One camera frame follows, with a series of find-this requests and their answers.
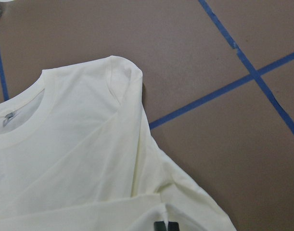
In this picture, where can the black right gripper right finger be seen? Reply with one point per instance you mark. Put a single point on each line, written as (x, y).
(173, 223)

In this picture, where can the cream long-sleeve cat shirt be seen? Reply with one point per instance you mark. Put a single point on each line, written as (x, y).
(76, 154)

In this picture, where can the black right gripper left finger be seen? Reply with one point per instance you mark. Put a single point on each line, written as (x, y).
(161, 224)

